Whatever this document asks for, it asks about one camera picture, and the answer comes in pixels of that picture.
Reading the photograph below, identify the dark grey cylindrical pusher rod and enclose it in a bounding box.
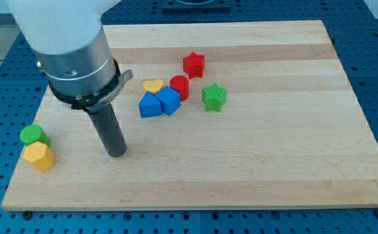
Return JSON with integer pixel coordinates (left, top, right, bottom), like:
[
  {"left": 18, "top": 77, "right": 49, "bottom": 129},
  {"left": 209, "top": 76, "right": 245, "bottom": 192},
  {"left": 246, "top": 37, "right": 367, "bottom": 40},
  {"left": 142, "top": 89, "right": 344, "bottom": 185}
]
[{"left": 87, "top": 104, "right": 127, "bottom": 157}]

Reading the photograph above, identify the black clamp ring flange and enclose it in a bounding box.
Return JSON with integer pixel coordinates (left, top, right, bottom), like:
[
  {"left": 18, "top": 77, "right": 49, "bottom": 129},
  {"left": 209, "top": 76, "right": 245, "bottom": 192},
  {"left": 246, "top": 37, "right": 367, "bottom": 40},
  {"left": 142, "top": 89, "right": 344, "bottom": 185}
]
[{"left": 49, "top": 59, "right": 133, "bottom": 114}]

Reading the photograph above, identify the blue cube block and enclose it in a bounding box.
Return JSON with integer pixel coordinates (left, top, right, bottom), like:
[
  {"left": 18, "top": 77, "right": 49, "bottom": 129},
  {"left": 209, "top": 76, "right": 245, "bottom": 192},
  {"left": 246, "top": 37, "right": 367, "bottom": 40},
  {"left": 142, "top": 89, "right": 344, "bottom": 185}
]
[{"left": 155, "top": 86, "right": 181, "bottom": 116}]

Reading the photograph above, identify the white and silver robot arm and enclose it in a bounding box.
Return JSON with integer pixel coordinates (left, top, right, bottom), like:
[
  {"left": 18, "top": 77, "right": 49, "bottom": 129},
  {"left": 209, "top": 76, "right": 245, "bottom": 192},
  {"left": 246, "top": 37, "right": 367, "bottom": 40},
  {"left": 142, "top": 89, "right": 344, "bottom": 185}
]
[{"left": 5, "top": 0, "right": 133, "bottom": 157}]

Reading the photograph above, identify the blue pentagon house block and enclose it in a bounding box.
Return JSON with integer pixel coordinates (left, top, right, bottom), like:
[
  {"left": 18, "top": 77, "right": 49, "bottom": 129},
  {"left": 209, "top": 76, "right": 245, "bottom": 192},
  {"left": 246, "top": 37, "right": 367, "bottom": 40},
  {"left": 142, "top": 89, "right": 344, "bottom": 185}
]
[{"left": 138, "top": 92, "right": 162, "bottom": 118}]

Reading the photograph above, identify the yellow heart block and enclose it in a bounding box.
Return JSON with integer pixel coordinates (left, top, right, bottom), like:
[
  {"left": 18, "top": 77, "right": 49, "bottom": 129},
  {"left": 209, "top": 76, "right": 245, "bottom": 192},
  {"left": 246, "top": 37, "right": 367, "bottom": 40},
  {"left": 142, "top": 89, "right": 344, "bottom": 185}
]
[{"left": 143, "top": 79, "right": 164, "bottom": 94}]

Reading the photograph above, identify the green cylinder block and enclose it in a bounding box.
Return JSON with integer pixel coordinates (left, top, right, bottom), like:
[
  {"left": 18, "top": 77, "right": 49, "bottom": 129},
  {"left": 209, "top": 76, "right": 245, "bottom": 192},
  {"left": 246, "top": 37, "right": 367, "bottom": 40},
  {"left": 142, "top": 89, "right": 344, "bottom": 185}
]
[{"left": 19, "top": 125, "right": 51, "bottom": 146}]

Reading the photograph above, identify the yellow hexagon block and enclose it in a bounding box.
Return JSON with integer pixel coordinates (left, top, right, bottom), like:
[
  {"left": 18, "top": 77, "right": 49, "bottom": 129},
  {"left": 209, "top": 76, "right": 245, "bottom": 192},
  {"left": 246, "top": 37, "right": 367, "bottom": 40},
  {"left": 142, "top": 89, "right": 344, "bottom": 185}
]
[{"left": 22, "top": 141, "right": 55, "bottom": 172}]

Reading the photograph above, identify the red cylinder block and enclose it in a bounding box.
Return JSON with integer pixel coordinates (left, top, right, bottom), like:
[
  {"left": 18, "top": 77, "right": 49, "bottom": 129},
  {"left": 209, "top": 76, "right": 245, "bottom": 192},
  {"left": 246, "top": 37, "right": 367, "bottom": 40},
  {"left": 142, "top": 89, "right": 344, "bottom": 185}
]
[{"left": 170, "top": 75, "right": 190, "bottom": 101}]

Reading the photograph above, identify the red star block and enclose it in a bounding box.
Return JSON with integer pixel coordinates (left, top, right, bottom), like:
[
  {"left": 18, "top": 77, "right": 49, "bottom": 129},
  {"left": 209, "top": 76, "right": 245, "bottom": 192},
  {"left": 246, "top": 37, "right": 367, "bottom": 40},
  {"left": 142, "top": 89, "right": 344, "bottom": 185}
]
[{"left": 183, "top": 52, "right": 205, "bottom": 79}]

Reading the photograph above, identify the green star block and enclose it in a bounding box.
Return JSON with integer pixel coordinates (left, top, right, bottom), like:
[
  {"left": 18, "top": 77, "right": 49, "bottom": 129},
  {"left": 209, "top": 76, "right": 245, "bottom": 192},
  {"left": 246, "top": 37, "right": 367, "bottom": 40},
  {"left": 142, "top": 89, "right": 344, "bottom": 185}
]
[{"left": 202, "top": 83, "right": 227, "bottom": 112}]

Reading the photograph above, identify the wooden board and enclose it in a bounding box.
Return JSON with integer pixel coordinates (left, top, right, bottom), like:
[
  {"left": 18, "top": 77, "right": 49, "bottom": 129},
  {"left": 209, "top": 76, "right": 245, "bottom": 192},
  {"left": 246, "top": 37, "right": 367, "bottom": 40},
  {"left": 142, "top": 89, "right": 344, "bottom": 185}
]
[{"left": 1, "top": 20, "right": 378, "bottom": 211}]

